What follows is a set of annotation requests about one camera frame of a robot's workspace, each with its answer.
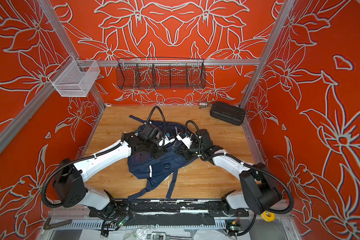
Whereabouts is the navy blue student backpack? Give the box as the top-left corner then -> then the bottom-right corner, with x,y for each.
128,121 -> 197,202

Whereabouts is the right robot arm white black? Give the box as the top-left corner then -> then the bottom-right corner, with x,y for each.
176,120 -> 294,215

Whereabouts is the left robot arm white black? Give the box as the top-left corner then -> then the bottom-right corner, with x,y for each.
41,115 -> 174,212

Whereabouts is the small silver metal cylinder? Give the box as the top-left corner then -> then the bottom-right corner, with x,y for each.
199,102 -> 209,108

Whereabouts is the black hard case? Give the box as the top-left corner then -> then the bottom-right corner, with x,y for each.
210,102 -> 246,126

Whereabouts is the yellow tape roll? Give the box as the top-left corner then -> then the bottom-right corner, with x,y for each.
261,211 -> 276,222

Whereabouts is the dark metal hex key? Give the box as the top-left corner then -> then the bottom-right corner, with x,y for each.
43,218 -> 72,230

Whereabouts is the black wire wall basket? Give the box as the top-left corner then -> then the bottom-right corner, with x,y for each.
116,58 -> 207,90

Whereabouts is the white wire mesh basket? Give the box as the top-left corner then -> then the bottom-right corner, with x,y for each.
47,55 -> 101,98

